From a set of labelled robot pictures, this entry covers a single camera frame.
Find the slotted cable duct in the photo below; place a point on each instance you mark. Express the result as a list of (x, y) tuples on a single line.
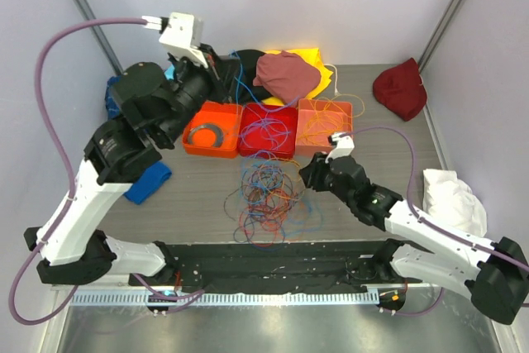
[(136, 297)]

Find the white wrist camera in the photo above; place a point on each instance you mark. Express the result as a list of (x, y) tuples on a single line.
[(342, 145), (180, 35)]

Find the salmon plastic bin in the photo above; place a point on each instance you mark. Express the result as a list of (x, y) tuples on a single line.
[(318, 119)]

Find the royal blue cloth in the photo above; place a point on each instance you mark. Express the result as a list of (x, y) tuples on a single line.
[(149, 183)]

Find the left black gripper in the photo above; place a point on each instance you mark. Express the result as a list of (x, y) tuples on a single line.
[(210, 54)]

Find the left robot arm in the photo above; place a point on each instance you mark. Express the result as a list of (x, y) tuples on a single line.
[(153, 113)]

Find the dusty pink cloth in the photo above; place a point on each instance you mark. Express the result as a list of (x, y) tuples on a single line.
[(286, 76)]

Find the grey tape roll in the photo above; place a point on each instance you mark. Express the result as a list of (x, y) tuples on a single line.
[(215, 129)]

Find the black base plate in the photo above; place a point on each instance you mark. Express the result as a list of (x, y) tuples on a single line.
[(309, 267)]

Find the light blue cloth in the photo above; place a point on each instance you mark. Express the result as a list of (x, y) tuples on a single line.
[(169, 73)]

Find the red plastic bin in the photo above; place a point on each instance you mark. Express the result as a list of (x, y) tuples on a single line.
[(267, 130)]

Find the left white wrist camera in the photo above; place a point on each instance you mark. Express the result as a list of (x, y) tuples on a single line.
[(180, 35)]

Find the dark blue plaid cloth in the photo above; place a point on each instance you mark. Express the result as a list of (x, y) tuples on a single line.
[(111, 106)]

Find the yellow cloth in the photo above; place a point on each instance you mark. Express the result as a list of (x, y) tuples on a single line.
[(313, 57)]

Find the white cloth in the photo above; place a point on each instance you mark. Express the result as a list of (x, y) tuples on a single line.
[(449, 199)]

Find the black cloth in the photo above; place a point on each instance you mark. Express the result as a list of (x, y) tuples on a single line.
[(246, 91)]

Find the orange plastic bin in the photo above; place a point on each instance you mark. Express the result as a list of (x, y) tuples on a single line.
[(228, 118)]

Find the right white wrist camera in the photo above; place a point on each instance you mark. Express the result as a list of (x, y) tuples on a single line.
[(342, 145)]

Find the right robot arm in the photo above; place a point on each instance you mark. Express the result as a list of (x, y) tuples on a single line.
[(492, 275)]

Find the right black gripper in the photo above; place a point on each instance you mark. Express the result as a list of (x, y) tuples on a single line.
[(312, 174)]

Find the maroon cloth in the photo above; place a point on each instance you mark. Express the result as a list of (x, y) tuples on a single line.
[(400, 89)]

